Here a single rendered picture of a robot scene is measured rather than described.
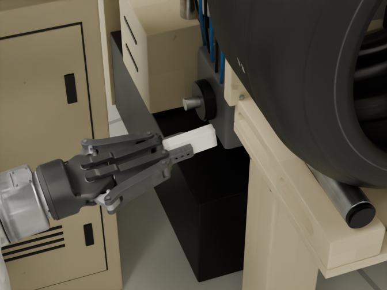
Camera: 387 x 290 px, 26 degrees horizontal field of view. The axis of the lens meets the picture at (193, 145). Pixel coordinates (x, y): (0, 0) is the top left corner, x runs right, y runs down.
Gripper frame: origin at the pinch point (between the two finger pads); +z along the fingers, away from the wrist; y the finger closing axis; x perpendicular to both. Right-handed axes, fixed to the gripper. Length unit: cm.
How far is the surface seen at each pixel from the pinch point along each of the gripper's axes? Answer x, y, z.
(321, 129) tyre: -6.3, -11.6, 13.6
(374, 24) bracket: 12.2, 24.9, 41.2
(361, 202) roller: 12.0, -10.0, 20.0
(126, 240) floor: 102, 75, -6
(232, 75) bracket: 11.7, 23.5, 14.5
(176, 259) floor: 103, 64, 5
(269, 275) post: 72, 26, 18
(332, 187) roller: 12.7, -5.1, 18.0
